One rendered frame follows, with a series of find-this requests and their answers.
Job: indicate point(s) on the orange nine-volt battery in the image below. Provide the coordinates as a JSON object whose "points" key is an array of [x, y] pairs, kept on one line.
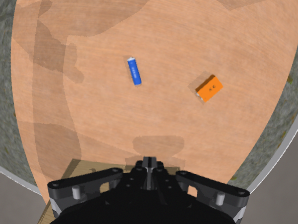
{"points": [[209, 88]]}

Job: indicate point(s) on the brown drawer front with small knob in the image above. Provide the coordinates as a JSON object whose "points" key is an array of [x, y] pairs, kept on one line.
{"points": [[49, 216], [80, 168], [171, 171]]}

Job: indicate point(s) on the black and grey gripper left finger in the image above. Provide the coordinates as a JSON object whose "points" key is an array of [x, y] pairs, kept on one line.
{"points": [[66, 192]]}

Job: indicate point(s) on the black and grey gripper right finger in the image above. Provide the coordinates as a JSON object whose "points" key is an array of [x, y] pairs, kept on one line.
{"points": [[223, 197]]}

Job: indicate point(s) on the blue aa battery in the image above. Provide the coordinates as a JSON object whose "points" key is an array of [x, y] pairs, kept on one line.
{"points": [[134, 71]]}

